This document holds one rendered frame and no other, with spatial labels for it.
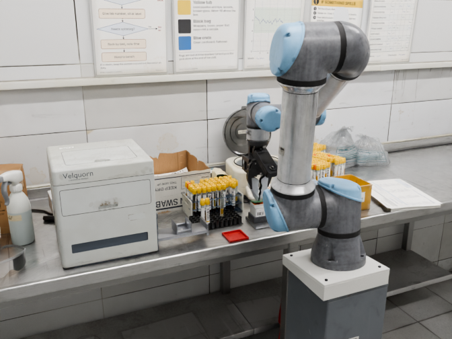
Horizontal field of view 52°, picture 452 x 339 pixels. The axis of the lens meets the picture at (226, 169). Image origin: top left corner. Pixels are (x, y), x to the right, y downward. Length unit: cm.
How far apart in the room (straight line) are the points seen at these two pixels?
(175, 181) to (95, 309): 82
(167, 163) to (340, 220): 95
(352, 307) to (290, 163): 44
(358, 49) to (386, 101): 151
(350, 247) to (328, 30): 57
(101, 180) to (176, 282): 108
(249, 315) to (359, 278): 102
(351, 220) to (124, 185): 63
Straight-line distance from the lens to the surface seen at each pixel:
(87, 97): 194
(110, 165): 134
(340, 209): 125
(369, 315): 140
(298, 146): 114
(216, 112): 209
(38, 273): 145
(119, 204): 138
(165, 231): 151
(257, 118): 141
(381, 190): 201
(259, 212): 161
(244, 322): 219
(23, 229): 160
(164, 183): 171
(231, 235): 155
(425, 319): 289
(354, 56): 111
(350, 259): 130
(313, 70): 107
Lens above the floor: 155
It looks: 18 degrees down
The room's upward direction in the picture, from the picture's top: straight up
